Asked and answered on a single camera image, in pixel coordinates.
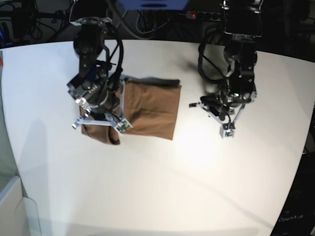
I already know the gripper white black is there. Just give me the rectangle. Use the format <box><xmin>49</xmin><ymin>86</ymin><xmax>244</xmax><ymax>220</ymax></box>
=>
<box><xmin>71</xmin><ymin>76</ymin><xmax>132</xmax><ymax>136</ymax></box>
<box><xmin>189</xmin><ymin>94</ymin><xmax>246</xmax><ymax>139</ymax></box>

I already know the brown T-shirt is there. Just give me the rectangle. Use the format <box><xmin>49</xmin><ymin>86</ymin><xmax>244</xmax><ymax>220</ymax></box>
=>
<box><xmin>80</xmin><ymin>78</ymin><xmax>183</xmax><ymax>146</ymax></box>

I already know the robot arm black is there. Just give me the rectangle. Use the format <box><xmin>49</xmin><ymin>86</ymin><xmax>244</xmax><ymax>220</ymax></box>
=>
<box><xmin>67</xmin><ymin>17</ymin><xmax>132</xmax><ymax>135</ymax></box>
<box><xmin>189</xmin><ymin>0</ymin><xmax>263</xmax><ymax>138</ymax></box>

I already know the blue box overhead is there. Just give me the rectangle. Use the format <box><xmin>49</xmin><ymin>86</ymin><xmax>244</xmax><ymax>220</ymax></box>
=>
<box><xmin>119</xmin><ymin>0</ymin><xmax>189</xmax><ymax>10</ymax></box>

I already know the black power strip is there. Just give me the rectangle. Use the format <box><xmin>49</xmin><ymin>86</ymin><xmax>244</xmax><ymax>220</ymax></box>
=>
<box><xmin>184</xmin><ymin>11</ymin><xmax>223</xmax><ymax>22</ymax></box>

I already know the white bin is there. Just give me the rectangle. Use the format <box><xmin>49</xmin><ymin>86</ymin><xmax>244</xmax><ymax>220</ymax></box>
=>
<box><xmin>0</xmin><ymin>176</ymin><xmax>42</xmax><ymax>236</ymax></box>

